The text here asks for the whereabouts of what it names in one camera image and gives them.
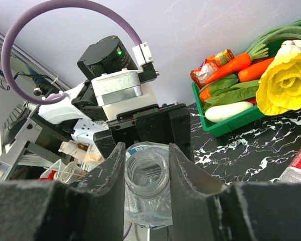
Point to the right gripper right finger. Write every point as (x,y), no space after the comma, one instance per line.
(204,208)

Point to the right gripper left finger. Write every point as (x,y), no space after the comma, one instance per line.
(90,208)

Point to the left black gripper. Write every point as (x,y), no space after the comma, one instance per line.
(166,124)

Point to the clear bottle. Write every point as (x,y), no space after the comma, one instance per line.
(147,185)

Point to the red cap water bottle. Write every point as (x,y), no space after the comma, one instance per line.
(292,173)

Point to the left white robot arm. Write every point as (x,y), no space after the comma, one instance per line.
(78,115)

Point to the green plastic basket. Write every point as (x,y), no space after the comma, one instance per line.
(218,129)

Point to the colourful snack packet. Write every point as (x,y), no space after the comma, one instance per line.
(210,65)

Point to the green toy leafy vegetable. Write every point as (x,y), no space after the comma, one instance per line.
(227,90)

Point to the orange toy carrot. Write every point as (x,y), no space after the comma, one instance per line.
(236,64)
(254,71)

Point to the yellow toy cabbage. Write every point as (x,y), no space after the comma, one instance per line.
(280,85)

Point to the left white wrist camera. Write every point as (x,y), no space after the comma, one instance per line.
(126,90)

